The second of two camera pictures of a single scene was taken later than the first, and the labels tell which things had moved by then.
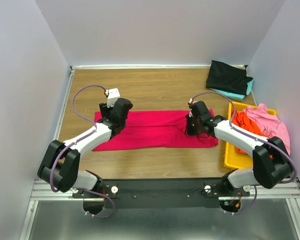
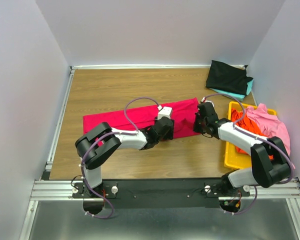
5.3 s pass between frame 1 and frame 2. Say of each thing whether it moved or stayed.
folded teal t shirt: stayed
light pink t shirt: stayed
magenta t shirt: moved
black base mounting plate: stayed
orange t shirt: stayed
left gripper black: moved
